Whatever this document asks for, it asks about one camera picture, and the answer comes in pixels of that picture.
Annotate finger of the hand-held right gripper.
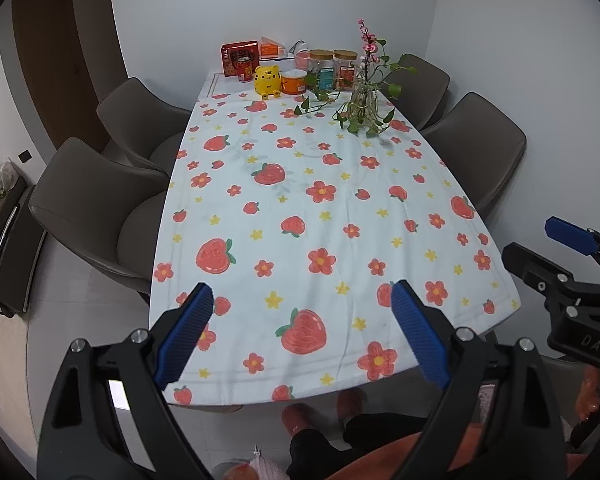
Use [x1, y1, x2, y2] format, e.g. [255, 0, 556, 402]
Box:
[502, 242, 600, 311]
[545, 217, 600, 281]

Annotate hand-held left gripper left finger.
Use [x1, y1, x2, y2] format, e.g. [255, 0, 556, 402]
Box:
[37, 282, 215, 480]

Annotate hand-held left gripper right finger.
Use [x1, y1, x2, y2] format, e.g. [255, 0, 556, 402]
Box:
[391, 280, 566, 480]

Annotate pink fuzzy slipper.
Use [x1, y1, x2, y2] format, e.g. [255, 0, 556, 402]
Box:
[282, 404, 326, 436]
[336, 389, 369, 419]

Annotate strawberry flower print tablecloth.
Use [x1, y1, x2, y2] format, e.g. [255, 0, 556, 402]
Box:
[149, 91, 523, 406]

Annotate person's black pants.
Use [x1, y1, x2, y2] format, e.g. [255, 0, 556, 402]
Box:
[287, 412, 431, 480]

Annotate grey green sofa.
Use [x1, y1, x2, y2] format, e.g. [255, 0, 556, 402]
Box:
[0, 140, 49, 318]

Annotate glass vase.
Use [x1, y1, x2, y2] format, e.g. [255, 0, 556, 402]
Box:
[350, 80, 381, 137]

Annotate white plastic bag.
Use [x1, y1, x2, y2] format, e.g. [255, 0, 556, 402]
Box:
[0, 157, 19, 199]

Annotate green pothos plant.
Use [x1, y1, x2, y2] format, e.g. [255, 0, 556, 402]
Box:
[294, 52, 419, 139]

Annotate yellow bear figure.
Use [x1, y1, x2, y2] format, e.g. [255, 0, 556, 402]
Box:
[253, 64, 283, 99]

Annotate glass jar red label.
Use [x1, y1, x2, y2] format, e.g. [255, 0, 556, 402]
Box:
[333, 49, 359, 92]

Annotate orange round tin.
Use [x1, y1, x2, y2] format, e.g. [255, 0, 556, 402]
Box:
[281, 69, 309, 95]

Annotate pink flower branch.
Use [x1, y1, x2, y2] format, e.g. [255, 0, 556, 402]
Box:
[356, 19, 389, 81]

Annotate glass jar blue label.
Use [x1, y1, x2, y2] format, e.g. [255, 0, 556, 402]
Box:
[308, 49, 335, 92]

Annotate red printed box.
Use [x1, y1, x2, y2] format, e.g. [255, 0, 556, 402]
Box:
[221, 41, 261, 77]

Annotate white box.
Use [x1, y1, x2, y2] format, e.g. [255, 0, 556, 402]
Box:
[260, 55, 297, 72]

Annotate orange tissue box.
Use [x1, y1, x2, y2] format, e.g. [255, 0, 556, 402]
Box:
[260, 36, 287, 59]

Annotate brown wooden door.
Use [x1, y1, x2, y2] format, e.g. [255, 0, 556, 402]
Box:
[12, 0, 126, 152]

